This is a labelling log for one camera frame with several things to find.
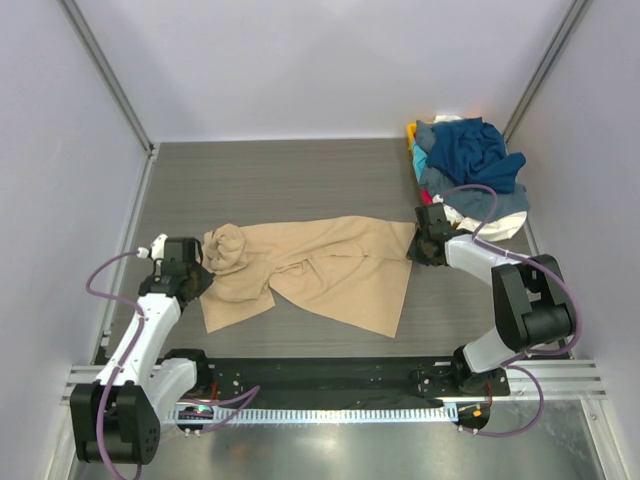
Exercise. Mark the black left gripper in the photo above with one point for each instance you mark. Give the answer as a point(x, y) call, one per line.
point(192, 282)

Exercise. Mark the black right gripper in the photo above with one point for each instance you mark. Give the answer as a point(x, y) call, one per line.
point(422, 247)

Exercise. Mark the beige t-shirt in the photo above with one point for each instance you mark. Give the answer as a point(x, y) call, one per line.
point(351, 269)

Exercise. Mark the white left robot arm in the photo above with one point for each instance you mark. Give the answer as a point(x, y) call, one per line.
point(118, 416)

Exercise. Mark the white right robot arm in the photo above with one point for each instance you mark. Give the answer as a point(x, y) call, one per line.
point(531, 302)

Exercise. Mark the pink red t-shirt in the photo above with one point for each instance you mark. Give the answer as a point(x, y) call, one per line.
point(426, 197)

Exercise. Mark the grey-blue t-shirt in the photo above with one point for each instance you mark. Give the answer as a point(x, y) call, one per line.
point(473, 200)

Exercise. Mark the cyan t-shirt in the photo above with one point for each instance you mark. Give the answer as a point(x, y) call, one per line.
point(419, 157)

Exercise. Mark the dark blue t-shirt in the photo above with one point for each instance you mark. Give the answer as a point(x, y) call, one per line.
point(471, 151)

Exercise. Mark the yellow plastic bin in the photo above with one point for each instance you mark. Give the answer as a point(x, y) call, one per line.
point(422, 133)

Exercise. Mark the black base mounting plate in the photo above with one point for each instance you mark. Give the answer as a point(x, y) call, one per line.
point(341, 383)

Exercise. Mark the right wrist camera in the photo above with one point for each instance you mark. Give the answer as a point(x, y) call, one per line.
point(431, 217)

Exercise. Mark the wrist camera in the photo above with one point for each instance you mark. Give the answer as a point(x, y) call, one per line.
point(175, 254)
point(431, 217)

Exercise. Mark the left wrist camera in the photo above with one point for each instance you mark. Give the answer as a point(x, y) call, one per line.
point(175, 254)

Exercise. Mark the slotted cable duct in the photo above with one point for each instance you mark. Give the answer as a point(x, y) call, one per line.
point(447, 413)

